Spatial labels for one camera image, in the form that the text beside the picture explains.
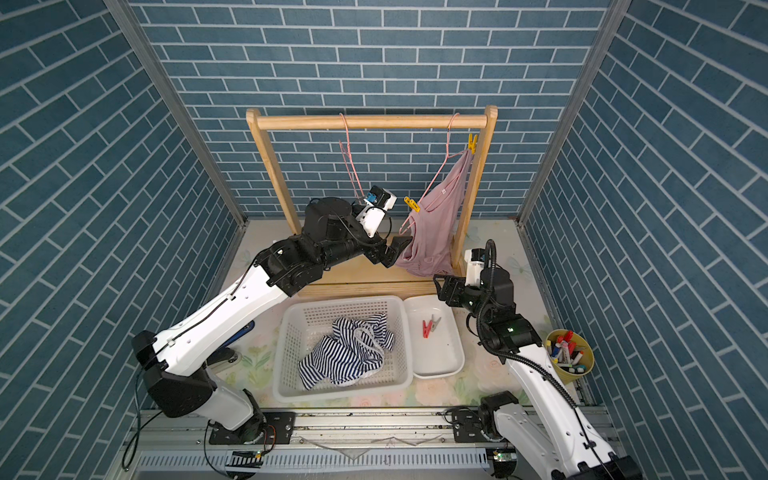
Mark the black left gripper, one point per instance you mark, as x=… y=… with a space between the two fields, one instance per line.
x=375 y=255

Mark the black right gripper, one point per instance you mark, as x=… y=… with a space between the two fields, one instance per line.
x=454 y=281

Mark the pink tank top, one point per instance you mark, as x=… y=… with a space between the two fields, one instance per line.
x=432 y=227

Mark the pink hanger with pink top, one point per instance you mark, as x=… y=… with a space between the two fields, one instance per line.
x=448 y=155

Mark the grey clothespin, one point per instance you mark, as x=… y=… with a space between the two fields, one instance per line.
x=435 y=323

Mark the red clothespin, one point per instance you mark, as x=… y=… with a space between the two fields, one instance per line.
x=426 y=328

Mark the pink wire hanger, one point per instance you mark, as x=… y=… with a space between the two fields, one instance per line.
x=351 y=156

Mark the blue white striped tank top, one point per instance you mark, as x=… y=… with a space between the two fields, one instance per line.
x=355 y=349

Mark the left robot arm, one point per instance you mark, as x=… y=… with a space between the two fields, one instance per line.
x=174 y=361

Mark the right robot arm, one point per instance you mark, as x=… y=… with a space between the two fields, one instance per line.
x=540 y=372

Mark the yellow clothespin lower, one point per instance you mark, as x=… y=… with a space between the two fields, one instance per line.
x=412 y=204

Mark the yellow clothespin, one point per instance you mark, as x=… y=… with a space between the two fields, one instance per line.
x=472 y=143
x=412 y=204

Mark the wooden clothes rack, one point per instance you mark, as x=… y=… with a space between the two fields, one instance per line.
x=335 y=231

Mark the white plastic tray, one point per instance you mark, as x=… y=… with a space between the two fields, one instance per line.
x=442 y=354

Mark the white plastic basket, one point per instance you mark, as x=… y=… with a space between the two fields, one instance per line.
x=305 y=324

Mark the yellow clothespin upper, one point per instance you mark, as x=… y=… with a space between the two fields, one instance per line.
x=472 y=143

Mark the yellow cup with pens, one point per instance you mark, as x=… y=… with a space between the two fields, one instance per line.
x=570 y=354

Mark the blue stapler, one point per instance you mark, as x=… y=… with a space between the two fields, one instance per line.
x=239 y=334

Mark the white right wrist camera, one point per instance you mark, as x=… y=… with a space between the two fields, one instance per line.
x=475 y=264

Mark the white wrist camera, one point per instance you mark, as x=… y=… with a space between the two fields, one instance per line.
x=475 y=264
x=377 y=203

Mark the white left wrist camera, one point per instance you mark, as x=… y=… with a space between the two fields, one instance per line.
x=377 y=203

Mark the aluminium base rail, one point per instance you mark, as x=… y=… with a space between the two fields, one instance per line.
x=304 y=443

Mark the aluminium corner post right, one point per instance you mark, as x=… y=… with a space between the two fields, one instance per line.
x=596 y=55

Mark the aluminium corner post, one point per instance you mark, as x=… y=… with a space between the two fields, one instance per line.
x=596 y=55
x=130 y=27

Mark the aluminium corner post left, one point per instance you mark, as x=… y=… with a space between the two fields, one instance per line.
x=130 y=27

